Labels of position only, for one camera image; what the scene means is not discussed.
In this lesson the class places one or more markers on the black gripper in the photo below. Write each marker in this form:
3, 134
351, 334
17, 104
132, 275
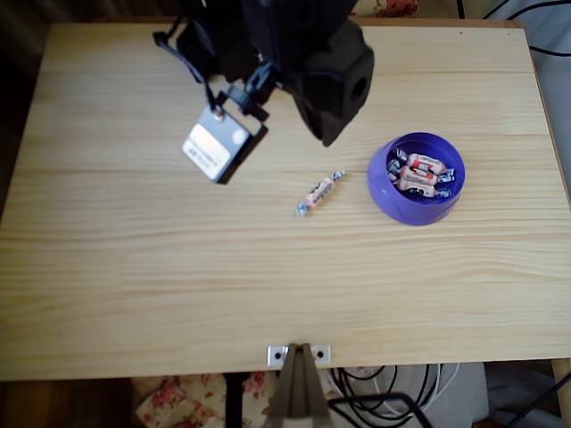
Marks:
331, 117

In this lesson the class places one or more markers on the pink white candy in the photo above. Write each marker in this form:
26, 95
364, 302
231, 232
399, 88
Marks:
424, 164
421, 191
319, 191
417, 177

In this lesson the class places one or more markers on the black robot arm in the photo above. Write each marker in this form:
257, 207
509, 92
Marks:
267, 27

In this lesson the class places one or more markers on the purple plastic bowl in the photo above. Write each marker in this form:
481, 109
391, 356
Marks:
401, 209

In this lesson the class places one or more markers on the floral patterned fabric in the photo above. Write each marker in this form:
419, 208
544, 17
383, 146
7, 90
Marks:
397, 6

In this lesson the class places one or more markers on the floral patterned cloth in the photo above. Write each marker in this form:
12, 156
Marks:
178, 401

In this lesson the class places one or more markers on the wooden table leg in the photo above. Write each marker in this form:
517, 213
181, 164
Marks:
563, 392

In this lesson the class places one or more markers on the black camera box white label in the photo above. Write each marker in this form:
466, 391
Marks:
214, 151

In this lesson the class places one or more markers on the silver metal bracket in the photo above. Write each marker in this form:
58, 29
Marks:
274, 355

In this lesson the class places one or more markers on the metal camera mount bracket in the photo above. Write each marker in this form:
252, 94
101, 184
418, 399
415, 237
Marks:
299, 388

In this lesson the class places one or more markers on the black post under table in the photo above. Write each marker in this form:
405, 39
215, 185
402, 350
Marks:
234, 401

